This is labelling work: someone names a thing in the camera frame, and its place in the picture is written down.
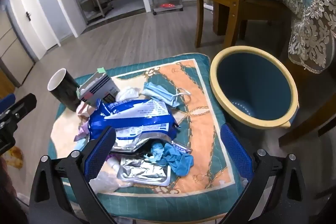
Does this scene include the blue face mask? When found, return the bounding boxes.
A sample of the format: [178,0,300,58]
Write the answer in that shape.
[142,81,191,109]

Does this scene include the dark cloth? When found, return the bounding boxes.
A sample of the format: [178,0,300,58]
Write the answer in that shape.
[0,157,29,224]

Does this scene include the teal printed cushion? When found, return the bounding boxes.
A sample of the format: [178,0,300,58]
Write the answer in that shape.
[47,53,252,222]

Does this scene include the silver foil packet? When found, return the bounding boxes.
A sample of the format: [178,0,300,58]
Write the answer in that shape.
[117,157,171,186]

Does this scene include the white tissue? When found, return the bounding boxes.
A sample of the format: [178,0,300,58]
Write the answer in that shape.
[115,86,141,101]

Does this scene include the blue bin with yellow rim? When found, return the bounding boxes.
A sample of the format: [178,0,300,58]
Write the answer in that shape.
[209,46,300,130]

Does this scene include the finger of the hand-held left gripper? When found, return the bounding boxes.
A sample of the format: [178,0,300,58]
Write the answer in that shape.
[0,93,15,110]
[0,93,37,122]

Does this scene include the blue wet wipes packet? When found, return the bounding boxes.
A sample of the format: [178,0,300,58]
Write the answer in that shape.
[88,98,181,153]

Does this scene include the beige cabinet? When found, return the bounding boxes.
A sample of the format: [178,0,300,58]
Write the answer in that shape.
[0,7,36,88]

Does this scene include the clear plastic wrap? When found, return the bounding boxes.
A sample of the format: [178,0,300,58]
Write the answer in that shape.
[89,172,126,193]

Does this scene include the purple wrapper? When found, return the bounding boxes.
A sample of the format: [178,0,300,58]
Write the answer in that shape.
[73,123,91,143]

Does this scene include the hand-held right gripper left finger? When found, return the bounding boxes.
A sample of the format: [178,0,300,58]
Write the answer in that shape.
[28,126,117,224]

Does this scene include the white door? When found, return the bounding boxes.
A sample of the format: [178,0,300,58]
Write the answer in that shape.
[8,0,59,60]

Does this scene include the teal lace tablecloth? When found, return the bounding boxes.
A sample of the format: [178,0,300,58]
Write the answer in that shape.
[255,0,336,75]

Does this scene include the small blue white sachet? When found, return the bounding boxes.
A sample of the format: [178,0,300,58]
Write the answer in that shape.
[171,142,192,155]

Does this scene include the brown wooden panel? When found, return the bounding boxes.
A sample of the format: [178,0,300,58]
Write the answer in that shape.
[0,67,16,98]

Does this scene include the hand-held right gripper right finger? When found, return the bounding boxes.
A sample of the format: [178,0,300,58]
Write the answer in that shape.
[220,123,307,224]

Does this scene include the black cup white inside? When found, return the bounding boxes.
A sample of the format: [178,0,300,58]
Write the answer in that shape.
[47,68,80,112]

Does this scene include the blue rubber glove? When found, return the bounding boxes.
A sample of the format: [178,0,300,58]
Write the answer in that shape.
[143,142,194,177]

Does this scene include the white purple tube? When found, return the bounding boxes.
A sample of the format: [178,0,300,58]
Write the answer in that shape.
[106,154,121,170]

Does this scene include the cotton swab box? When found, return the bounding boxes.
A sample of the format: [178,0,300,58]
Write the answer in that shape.
[77,67,121,107]

